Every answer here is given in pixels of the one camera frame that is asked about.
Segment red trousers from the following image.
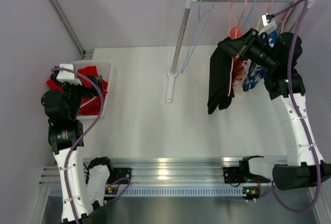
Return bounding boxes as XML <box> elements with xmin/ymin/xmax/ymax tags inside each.
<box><xmin>46</xmin><ymin>62</ymin><xmax>111</xmax><ymax>119</ymax></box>

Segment blue wire hanger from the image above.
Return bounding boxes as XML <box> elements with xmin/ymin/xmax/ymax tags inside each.
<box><xmin>245</xmin><ymin>0</ymin><xmax>256</xmax><ymax>30</ymax></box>
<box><xmin>180</xmin><ymin>0</ymin><xmax>214</xmax><ymax>73</ymax></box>

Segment black trousers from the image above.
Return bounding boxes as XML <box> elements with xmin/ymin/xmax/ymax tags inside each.
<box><xmin>207</xmin><ymin>47</ymin><xmax>234</xmax><ymax>115</ymax></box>

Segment pink hanger of black trousers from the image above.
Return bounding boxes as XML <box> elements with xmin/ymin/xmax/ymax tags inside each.
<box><xmin>228</xmin><ymin>0</ymin><xmax>247</xmax><ymax>93</ymax></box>

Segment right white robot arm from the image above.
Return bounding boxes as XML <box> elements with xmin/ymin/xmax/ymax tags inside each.
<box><xmin>217</xmin><ymin>29</ymin><xmax>330</xmax><ymax>191</ymax></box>

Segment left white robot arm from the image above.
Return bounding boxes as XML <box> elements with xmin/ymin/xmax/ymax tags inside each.
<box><xmin>41</xmin><ymin>64</ymin><xmax>114</xmax><ymax>223</ymax></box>

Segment pink hanger of blue garment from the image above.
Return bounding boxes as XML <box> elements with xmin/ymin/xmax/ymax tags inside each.
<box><xmin>277</xmin><ymin>7</ymin><xmax>294</xmax><ymax>35</ymax></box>

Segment pink hanger of beige garment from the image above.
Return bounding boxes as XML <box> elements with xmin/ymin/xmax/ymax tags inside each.
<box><xmin>258</xmin><ymin>0</ymin><xmax>275</xmax><ymax>28</ymax></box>

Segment orange patterned garment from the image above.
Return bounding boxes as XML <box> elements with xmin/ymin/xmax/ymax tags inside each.
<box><xmin>229</xmin><ymin>26</ymin><xmax>245</xmax><ymax>88</ymax></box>

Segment blue white patterned garment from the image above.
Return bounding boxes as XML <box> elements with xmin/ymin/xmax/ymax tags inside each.
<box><xmin>248</xmin><ymin>31</ymin><xmax>277</xmax><ymax>91</ymax></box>

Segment beige garment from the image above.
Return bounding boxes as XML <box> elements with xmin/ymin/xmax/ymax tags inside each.
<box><xmin>232</xmin><ymin>17</ymin><xmax>266</xmax><ymax>97</ymax></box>

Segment white plastic basket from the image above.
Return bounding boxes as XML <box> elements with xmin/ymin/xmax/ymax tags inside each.
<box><xmin>72</xmin><ymin>60</ymin><xmax>114</xmax><ymax>120</ymax></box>

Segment metal clothes rack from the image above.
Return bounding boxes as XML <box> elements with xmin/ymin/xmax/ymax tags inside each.
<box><xmin>165</xmin><ymin>0</ymin><xmax>316</xmax><ymax>103</ymax></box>

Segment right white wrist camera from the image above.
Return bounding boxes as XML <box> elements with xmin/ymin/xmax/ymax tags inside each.
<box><xmin>258</xmin><ymin>13</ymin><xmax>277</xmax><ymax>35</ymax></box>

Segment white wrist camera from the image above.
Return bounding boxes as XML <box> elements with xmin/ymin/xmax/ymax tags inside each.
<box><xmin>258</xmin><ymin>13</ymin><xmax>277</xmax><ymax>35</ymax></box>
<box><xmin>56</xmin><ymin>64</ymin><xmax>82</xmax><ymax>85</ymax></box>

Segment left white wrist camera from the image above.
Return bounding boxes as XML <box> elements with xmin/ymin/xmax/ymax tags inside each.
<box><xmin>56</xmin><ymin>64</ymin><xmax>82</xmax><ymax>85</ymax></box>

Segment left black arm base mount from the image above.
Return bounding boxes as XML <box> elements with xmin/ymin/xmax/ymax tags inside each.
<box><xmin>107</xmin><ymin>167</ymin><xmax>132</xmax><ymax>185</ymax></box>

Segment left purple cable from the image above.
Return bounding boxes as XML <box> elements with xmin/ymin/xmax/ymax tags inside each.
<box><xmin>51</xmin><ymin>66</ymin><xmax>130</xmax><ymax>224</ymax></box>

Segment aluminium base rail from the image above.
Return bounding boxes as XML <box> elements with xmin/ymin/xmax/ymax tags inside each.
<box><xmin>38</xmin><ymin>155</ymin><xmax>323</xmax><ymax>199</ymax></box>

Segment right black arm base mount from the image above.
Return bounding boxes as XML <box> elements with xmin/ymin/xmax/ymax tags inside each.
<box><xmin>222</xmin><ymin>167</ymin><xmax>271</xmax><ymax>185</ymax></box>

